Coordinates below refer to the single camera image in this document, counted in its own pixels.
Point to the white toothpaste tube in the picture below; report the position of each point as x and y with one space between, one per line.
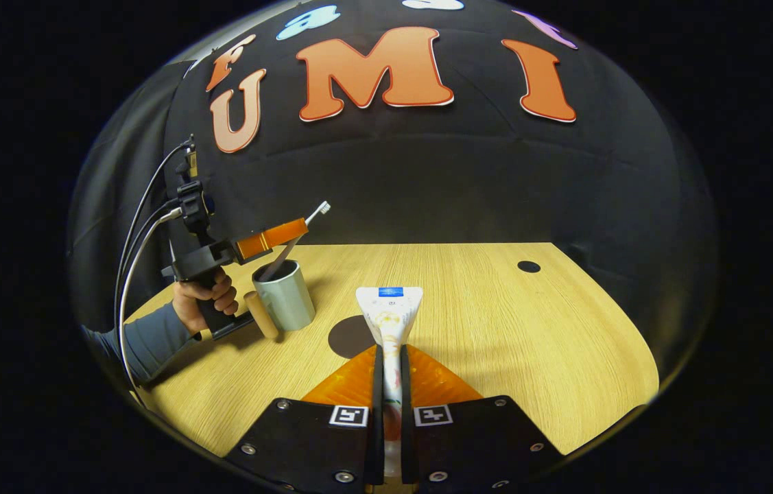
389 315

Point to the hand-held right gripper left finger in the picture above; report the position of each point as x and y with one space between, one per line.
378 384

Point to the black backdrop cloth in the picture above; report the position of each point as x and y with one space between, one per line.
427 178

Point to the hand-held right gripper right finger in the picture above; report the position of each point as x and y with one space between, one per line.
405 384

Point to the round dark brown coaster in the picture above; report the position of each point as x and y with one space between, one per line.
348 339

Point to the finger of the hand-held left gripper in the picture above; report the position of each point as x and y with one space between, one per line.
269 237

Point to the white toothbrush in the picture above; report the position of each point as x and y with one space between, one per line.
290 250

